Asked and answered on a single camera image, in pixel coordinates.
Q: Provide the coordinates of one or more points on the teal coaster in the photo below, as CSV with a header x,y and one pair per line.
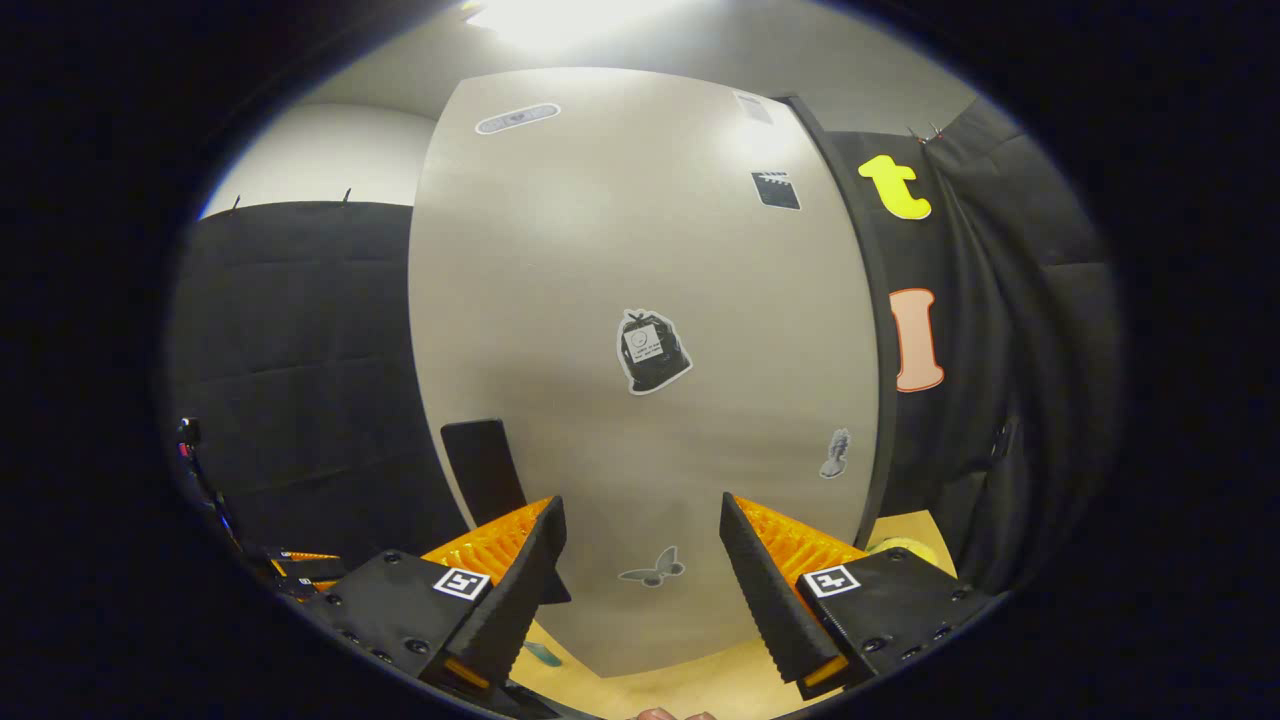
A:
x,y
545,655

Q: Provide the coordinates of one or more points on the ceiling light panel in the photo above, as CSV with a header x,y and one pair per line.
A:
x,y
560,20

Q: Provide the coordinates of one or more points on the yellow plush toy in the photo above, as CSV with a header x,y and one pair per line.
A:
x,y
905,548

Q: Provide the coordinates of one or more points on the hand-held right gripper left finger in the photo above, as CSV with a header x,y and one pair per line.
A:
x,y
520,600

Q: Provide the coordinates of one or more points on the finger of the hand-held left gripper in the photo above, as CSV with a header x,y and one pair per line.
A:
x,y
315,568

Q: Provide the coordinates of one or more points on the light grey cabinet door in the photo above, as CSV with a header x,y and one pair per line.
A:
x,y
600,250

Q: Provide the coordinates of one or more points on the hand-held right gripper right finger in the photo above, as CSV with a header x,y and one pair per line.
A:
x,y
765,600

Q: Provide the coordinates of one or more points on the black backdrop cloth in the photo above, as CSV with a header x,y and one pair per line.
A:
x,y
300,350

